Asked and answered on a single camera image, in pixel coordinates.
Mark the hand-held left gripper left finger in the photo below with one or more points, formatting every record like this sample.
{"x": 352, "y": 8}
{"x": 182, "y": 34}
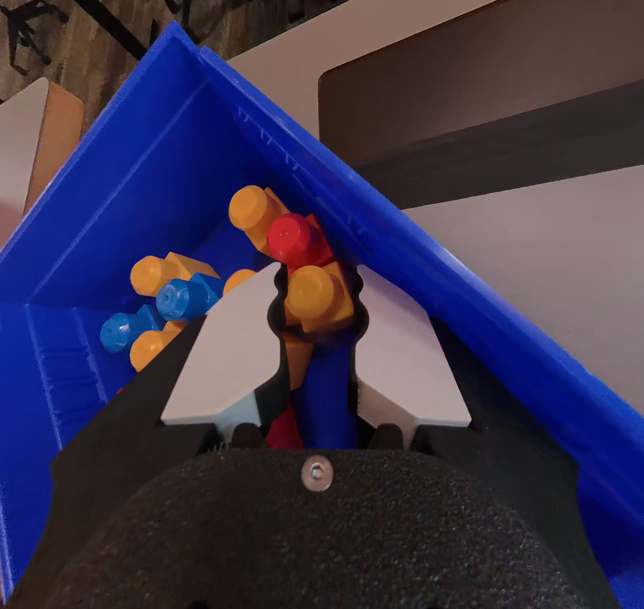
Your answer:
{"x": 226, "y": 362}

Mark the blue plastic bin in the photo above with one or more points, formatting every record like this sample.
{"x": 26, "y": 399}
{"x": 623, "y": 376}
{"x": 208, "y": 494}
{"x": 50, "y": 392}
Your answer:
{"x": 126, "y": 166}

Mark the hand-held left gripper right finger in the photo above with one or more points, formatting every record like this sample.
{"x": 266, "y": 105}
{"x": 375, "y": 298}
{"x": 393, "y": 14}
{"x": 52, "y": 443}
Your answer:
{"x": 407, "y": 367}

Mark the pile of mega blocks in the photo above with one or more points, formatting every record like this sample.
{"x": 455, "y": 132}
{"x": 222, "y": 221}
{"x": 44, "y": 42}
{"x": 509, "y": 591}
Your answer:
{"x": 251, "y": 211}

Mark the orange mega block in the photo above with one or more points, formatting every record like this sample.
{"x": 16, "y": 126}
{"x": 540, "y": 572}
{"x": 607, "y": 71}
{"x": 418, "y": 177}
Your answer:
{"x": 314, "y": 292}

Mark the grey wood-edged side table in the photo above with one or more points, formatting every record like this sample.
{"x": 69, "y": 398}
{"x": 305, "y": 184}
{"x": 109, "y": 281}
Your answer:
{"x": 25, "y": 141}

